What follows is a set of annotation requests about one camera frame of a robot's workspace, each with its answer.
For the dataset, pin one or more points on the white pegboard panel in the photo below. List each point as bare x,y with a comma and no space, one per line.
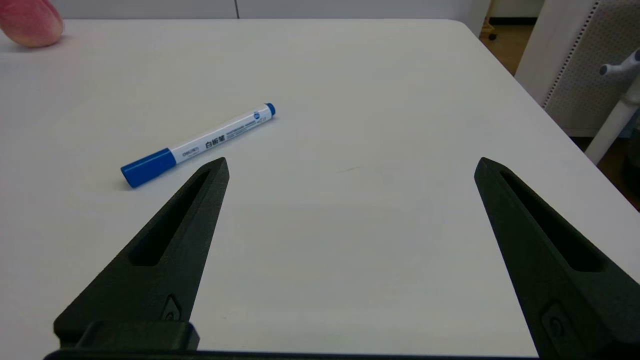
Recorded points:
575,75

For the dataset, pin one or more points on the blue capped whiteboard marker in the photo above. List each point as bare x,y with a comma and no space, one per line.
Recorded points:
150,167

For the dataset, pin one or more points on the red apple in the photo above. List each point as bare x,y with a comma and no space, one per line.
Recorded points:
30,22

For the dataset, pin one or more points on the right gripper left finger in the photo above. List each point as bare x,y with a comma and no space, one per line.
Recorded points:
150,290

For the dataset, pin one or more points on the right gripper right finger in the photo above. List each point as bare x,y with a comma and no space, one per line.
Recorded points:
555,280

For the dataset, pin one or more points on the white side table leg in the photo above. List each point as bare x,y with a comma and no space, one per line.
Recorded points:
612,125

